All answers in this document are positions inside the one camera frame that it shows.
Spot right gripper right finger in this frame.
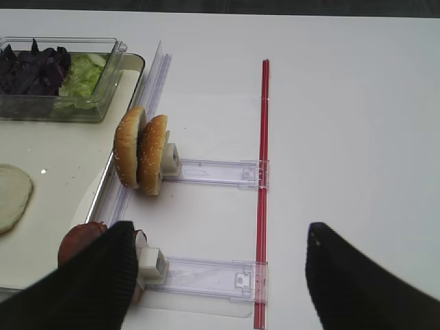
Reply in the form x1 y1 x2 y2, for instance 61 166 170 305
305 222 439 329

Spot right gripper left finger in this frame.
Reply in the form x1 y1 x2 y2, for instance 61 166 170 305
1 221 138 329

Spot bun bottom slice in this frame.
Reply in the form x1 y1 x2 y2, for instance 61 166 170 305
1 164 34 234

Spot stacked meat patty slices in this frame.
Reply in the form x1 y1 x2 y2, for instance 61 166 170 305
57 221 149 305

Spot green lettuce leaves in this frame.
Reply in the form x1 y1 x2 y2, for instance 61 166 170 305
54 53 107 109

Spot right front clear pusher track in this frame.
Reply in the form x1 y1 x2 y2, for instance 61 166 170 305
137 247 267 303

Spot clear pusher track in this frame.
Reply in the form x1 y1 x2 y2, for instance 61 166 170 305
137 247 267 303
162 143 269 189

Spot cream metal tray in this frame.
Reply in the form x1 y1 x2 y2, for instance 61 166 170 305
0 52 146 238

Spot inner sesame bun top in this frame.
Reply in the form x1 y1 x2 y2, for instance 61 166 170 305
113 106 146 188

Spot sesame bun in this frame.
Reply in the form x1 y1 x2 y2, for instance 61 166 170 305
113 106 146 188
137 115 168 196

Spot right rear clear pusher track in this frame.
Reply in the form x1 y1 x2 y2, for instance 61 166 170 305
162 143 269 189

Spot outer sesame bun top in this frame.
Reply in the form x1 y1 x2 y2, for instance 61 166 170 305
137 115 168 196

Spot clear plastic container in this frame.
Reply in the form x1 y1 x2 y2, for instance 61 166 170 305
1 36 127 122

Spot purple cabbage shreds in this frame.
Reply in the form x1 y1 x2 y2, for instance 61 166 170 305
1 40 72 96

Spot right red rail strip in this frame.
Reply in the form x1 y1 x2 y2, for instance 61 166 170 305
254 59 270 329

